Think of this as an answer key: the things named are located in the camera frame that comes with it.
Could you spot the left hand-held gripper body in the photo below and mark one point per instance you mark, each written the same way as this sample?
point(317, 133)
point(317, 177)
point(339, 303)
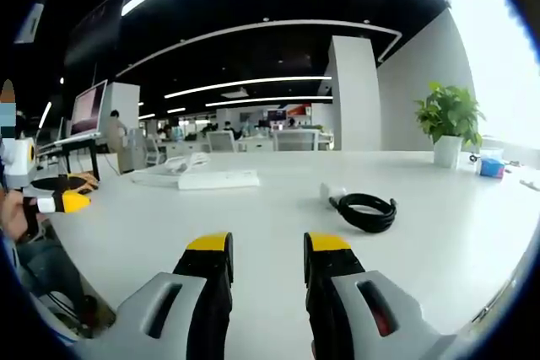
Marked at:
point(17, 162)

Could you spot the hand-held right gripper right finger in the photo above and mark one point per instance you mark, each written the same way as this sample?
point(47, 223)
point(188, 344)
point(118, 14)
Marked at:
point(363, 305)

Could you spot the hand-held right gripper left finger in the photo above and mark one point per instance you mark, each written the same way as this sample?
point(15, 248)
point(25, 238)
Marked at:
point(169, 301)

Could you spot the white charger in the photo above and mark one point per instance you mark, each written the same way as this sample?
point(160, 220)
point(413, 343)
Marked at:
point(331, 192)

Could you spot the white desk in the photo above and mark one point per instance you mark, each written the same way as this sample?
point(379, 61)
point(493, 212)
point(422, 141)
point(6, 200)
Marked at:
point(261, 216)

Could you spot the straight ceiling light strip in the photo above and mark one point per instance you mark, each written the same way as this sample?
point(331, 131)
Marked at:
point(270, 101)
point(249, 85)

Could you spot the person's left hand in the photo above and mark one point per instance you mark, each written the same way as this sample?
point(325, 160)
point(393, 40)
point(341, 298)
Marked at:
point(12, 216)

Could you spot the orange patterned object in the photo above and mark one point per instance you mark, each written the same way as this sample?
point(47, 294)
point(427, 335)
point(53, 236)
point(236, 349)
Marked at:
point(89, 183)

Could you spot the black laptop stand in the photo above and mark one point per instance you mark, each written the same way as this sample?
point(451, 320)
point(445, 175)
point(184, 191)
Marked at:
point(80, 147)

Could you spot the person's leg in jeans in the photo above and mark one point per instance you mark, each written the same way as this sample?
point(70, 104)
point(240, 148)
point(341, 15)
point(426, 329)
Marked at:
point(50, 271)

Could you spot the white cabinet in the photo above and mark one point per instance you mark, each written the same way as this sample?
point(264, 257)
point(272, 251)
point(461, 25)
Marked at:
point(131, 151)

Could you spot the silver laptop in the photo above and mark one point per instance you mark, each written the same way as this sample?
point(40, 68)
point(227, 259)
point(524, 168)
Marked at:
point(88, 109)

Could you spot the white office chair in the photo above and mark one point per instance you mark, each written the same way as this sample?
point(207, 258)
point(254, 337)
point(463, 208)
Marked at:
point(152, 149)
point(221, 141)
point(295, 141)

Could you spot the large black monitor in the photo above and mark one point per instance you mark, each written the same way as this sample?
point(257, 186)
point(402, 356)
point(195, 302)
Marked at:
point(99, 27)

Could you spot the blue box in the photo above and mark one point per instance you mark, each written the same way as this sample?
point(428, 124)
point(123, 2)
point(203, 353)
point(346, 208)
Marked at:
point(491, 168)

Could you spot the clear plastic container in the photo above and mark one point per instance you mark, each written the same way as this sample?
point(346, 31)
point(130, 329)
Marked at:
point(491, 152)

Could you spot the green plant in white pot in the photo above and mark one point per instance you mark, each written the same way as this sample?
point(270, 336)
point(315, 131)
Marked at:
point(449, 124)

